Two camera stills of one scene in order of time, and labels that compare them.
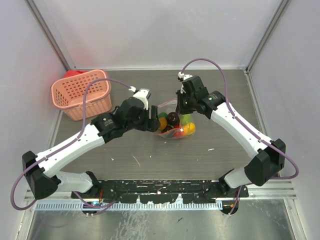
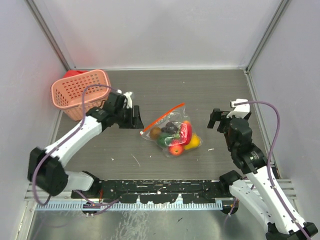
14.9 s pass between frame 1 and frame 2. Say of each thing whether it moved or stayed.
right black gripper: moved
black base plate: stayed
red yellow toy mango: moved
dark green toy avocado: moved
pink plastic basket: stayed
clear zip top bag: moved
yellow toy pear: moved
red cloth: stayed
